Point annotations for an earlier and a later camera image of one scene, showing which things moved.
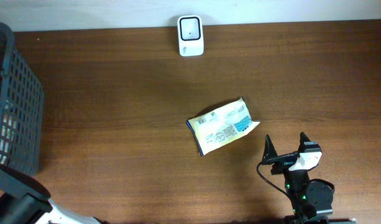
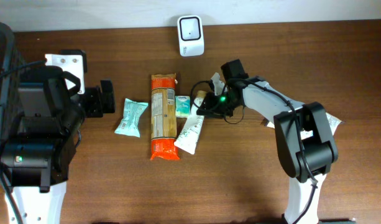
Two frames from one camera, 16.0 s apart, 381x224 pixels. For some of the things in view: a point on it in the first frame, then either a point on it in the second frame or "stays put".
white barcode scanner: (190, 35) stays put
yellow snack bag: (215, 127) to (334, 121)
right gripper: (282, 165) to (212, 110)
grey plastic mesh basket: (17, 105) stays put
